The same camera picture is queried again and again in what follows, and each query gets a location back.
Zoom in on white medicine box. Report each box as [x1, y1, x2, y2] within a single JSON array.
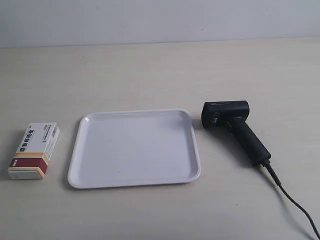
[[7, 122, 60, 180]]

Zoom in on white plastic tray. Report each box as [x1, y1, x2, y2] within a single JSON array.
[[67, 109, 201, 190]]

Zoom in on black handheld barcode scanner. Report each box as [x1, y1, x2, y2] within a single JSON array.
[[200, 100, 272, 168]]

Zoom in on black scanner cable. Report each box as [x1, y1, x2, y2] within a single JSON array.
[[259, 162, 320, 240]]

